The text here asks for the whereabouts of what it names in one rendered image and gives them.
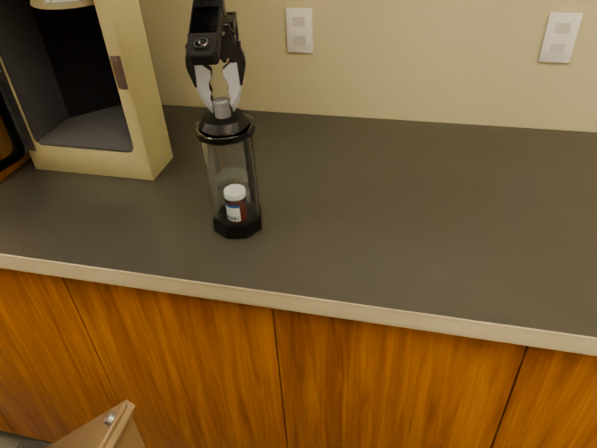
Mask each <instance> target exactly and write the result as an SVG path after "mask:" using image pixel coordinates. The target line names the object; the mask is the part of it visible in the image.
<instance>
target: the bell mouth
mask: <svg viewBox="0 0 597 448"><path fill-rule="evenodd" d="M30 5H31V6H33V7H35V8H37V9H42V10H66V9H75V8H81V7H86V6H91V5H94V2H93V0H30Z"/></svg>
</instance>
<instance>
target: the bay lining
mask: <svg viewBox="0 0 597 448"><path fill-rule="evenodd" d="M0 56H1V59H2V61H3V63H4V66H5V69H6V71H7V74H8V76H9V78H10V80H11V83H12V87H13V89H14V91H15V93H16V96H17V98H18V100H19V103H20V106H21V108H22V111H23V113H24V116H25V117H26V120H27V122H28V126H29V129H30V131H31V133H32V135H33V137H34V139H35V141H36V142H38V141H40V140H41V139H43V138H44V137H45V136H47V135H48V134H49V133H50V132H52V131H53V130H55V129H56V128H57V127H58V126H60V125H61V124H63V123H64V122H65V121H67V120H68V119H69V118H70V117H74V116H80V115H83V114H87V113H91V112H94V111H98V110H101V109H104V108H111V107H114V106H118V105H121V104H122V102H121V100H120V96H119V92H118V90H117V86H116V82H115V77H114V73H113V70H112V67H111V64H110V60H109V57H108V54H107V47H106V45H105V41H104V37H103V35H102V31H101V27H100V22H99V18H98V15H97V12H96V8H95V5H91V6H86V7H81V8H75V9H66V10H42V9H37V8H35V7H33V6H31V5H30V0H0Z"/></svg>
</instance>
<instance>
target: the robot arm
mask: <svg viewBox="0 0 597 448"><path fill-rule="evenodd" d="M185 47H186V67H187V72H188V74H189V76H190V78H191V80H192V82H193V84H194V86H195V88H196V90H197V91H198V93H199V95H200V97H201V99H202V100H203V103H204V104H205V106H206V107H207V108H208V109H209V110H210V112H211V113H215V112H214V107H213V98H212V95H211V94H212V87H211V77H212V68H211V67H210V66H209V65H217V64H219V60H222V61H223V62H224V63H226V62H227V59H228V58H229V62H228V63H227V64H226V65H225V66H224V67H223V69H222V73H223V77H224V78H225V80H226V81H227V84H228V88H227V93H228V95H229V97H230V99H229V106H230V108H231V111H232V112H235V110H236V108H237V106H238V104H239V101H240V97H241V91H242V86H243V77H244V71H245V65H246V60H245V54H244V51H243V50H242V47H241V41H239V34H238V26H237V18H236V12H227V11H226V6H225V0H194V1H193V5H192V11H191V18H190V23H189V31H188V34H187V44H186V46H185Z"/></svg>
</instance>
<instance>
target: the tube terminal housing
mask: <svg viewBox="0 0 597 448"><path fill-rule="evenodd" d="M93 2H94V5H95V8H96V12H97V15H98V18H99V24H100V27H101V31H102V35H103V37H104V41H105V45H106V47H107V54H108V57H109V60H110V64H111V67H112V70H113V66H112V62H111V59H110V56H109V55H114V56H120V59H121V62H122V66H123V72H124V76H125V79H126V83H127V86H128V90H126V89H118V85H117V81H116V79H115V82H116V86H117V90H118V92H119V96H120V100H121V102H122V106H123V112H124V115H125V119H126V122H127V125H128V129H129V132H130V135H131V141H132V145H133V151H132V152H130V153H127V152H116V151H106V150H96V149H86V148H66V147H55V146H45V145H40V144H39V143H38V142H39V141H38V142H36V141H35V139H34V137H33V135H32V133H31V131H30V129H29V126H28V122H27V120H26V117H25V116H24V113H23V111H22V108H21V106H20V103H19V100H18V98H17V96H16V93H15V91H14V89H13V87H12V83H11V80H10V78H9V76H8V74H7V71H6V69H5V66H4V63H3V61H2V59H1V56H0V62H1V64H2V67H3V69H4V72H5V74H6V77H7V79H8V82H9V84H10V86H11V88H12V92H13V95H14V97H15V99H16V101H17V103H18V106H19V108H20V112H21V114H22V116H23V119H24V121H25V123H26V126H27V128H28V131H29V134H30V136H31V139H32V141H33V143H34V145H35V147H36V151H32V150H29V151H28V152H29V154H30V156H31V158H32V161H33V163H34V166H35V168H36V169H39V170H48V171H57V172H75V173H84V174H93V175H102V176H111V177H120V178H130V179H139V180H154V179H155V178H156V177H157V176H158V174H159V173H160V172H161V171H162V170H163V168H164V167H165V166H166V165H167V164H168V163H169V162H170V161H171V160H172V158H173V154H172V151H171V143H170V140H169V135H168V132H167V127H166V123H165V119H164V115H163V108H162V103H161V100H160V95H159V91H158V87H157V83H156V79H155V71H154V68H153V63H152V60H151V55H150V51H149V47H148V43H147V36H146V31H145V28H144V23H143V19H142V15H141V11H140V8H139V0H93ZM113 73H114V77H115V72H114V70H113Z"/></svg>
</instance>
